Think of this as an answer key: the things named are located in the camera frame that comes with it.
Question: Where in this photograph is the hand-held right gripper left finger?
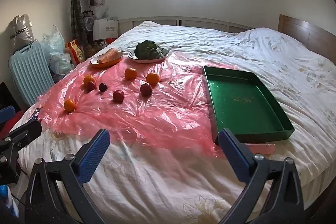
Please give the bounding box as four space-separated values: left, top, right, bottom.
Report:
25 128 111 224

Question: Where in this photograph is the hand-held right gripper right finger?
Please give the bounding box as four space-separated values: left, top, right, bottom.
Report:
217 128 305 224

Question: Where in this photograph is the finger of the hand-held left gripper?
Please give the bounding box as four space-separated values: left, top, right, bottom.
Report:
0 106 15 124
0 120 42 185

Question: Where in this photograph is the green tray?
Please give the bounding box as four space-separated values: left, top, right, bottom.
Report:
203 66 295 145

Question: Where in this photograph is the small dark packet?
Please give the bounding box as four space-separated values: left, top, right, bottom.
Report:
31 107 43 120

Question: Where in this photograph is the light blue suitcase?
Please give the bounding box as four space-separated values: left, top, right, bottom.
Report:
8 40 55 106

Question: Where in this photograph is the pink plastic sheet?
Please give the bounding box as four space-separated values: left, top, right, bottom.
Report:
37 52 229 159

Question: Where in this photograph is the pale blue plastic bag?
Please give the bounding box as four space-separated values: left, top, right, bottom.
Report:
42 25 74 75

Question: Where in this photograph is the grey printed bag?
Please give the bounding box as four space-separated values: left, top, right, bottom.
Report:
10 14 36 52

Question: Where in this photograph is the orange snack packet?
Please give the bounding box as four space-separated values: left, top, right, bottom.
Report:
68 39 86 64

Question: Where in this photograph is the orange plate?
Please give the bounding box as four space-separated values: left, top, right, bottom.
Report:
90 51 124 68

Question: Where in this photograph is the carrot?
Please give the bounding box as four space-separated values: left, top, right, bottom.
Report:
97 48 119 64

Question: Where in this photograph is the white floral blanket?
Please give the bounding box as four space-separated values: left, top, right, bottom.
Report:
16 21 336 224

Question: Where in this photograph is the green leafy vegetable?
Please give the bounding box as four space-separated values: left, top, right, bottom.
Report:
135 40 162 60

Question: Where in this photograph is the white plate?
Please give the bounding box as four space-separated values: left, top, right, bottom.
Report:
128 47 170 64

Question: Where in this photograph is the dark plaid scarf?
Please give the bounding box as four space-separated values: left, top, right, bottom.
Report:
70 0 88 43

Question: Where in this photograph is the white fan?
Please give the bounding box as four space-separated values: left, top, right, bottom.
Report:
83 17 95 31

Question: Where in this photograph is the white cardboard box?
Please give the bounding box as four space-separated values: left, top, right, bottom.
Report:
93 19 118 41

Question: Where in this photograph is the clear plastic bag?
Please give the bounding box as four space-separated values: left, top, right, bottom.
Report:
93 0 109 18

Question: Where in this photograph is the wooden headboard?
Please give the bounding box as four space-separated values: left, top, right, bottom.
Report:
278 14 336 56

